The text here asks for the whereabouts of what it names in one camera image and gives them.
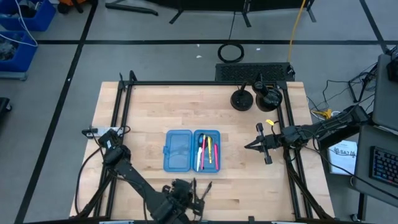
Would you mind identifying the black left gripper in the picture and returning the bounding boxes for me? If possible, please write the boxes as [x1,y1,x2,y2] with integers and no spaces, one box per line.
[169,194,206,223]

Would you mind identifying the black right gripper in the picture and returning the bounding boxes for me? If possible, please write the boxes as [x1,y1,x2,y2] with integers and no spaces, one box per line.
[244,123,292,165]

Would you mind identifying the black pen clear barrel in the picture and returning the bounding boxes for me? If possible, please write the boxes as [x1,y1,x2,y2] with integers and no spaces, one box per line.
[200,182,213,202]

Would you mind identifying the pink highlighter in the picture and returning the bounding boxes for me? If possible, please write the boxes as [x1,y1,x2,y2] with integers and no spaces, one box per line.
[213,143,220,171]

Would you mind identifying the blue translucent supply box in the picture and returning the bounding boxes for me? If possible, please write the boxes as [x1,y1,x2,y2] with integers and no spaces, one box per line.
[162,129,222,173]

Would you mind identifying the black perforated computer case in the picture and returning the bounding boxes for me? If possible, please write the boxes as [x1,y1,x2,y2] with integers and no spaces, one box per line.
[215,62,295,82]

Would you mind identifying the white paper manual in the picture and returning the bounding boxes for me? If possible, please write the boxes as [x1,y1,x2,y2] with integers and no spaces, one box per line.
[328,139,358,175]

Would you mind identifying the grey desk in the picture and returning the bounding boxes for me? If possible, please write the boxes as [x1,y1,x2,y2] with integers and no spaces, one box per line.
[351,124,398,200]

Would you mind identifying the black tripod stand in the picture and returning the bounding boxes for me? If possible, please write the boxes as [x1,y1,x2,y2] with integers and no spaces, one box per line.
[347,71,374,104]

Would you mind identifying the black keyboard blue keys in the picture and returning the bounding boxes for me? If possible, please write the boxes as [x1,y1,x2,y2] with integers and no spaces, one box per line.
[369,146,398,188]

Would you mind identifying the grey side table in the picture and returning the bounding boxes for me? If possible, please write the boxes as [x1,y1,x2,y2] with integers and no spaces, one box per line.
[372,53,398,131]

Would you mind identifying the black partition screen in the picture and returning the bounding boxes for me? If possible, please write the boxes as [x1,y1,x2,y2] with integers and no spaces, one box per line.
[146,0,318,29]

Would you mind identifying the black device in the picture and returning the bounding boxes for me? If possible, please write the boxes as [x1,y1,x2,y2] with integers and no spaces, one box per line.
[386,45,398,83]

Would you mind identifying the black metal bar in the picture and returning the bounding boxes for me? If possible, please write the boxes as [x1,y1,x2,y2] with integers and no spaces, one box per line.
[104,2,159,17]

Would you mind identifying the black floor object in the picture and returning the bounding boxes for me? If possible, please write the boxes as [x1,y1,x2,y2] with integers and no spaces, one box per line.
[0,96,13,125]

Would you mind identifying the grey dolly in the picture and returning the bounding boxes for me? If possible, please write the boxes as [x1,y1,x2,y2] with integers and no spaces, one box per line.
[0,71,28,82]

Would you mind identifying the blue storage bin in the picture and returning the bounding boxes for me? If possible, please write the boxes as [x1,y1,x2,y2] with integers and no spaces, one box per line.
[0,30,39,73]
[0,0,57,32]

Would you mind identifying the orange black object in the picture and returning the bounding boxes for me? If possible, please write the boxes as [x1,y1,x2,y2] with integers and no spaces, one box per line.
[57,0,94,15]

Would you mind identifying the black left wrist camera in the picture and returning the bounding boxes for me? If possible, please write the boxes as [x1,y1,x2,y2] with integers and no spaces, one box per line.
[172,179,193,200]

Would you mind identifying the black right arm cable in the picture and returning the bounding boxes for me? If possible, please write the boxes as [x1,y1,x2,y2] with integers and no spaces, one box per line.
[303,145,398,192]

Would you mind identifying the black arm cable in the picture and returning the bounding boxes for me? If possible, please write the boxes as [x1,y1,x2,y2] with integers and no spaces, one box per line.
[74,146,103,215]
[303,145,398,192]

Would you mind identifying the black aluminium table frame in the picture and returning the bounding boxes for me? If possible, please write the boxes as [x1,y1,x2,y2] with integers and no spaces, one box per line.
[74,70,335,220]

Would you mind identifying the coiled black cable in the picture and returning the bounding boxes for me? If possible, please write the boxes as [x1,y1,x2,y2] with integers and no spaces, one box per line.
[217,11,245,64]

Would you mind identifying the yellow cable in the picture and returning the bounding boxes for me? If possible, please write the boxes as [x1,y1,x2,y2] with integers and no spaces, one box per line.
[286,0,307,63]

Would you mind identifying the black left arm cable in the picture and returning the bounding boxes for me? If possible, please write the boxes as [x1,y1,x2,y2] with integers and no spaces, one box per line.
[74,146,103,215]

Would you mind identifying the white cable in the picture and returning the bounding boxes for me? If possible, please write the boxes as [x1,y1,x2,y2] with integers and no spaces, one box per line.
[0,0,39,47]

